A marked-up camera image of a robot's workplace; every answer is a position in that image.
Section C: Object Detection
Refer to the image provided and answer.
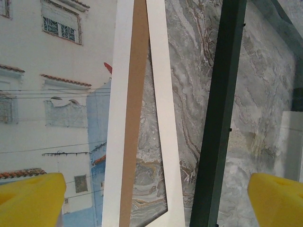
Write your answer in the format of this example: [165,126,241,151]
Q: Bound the brown backing board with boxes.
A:
[119,0,148,227]

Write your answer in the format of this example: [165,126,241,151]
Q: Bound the black picture frame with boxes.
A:
[189,0,303,227]

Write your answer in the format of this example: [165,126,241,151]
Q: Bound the photo print of white buildings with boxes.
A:
[0,0,118,227]

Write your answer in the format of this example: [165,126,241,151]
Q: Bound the white mat board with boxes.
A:
[101,0,187,227]

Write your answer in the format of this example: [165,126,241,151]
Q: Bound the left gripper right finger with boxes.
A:
[247,172,303,227]

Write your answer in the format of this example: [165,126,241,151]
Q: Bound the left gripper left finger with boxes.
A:
[0,172,66,227]

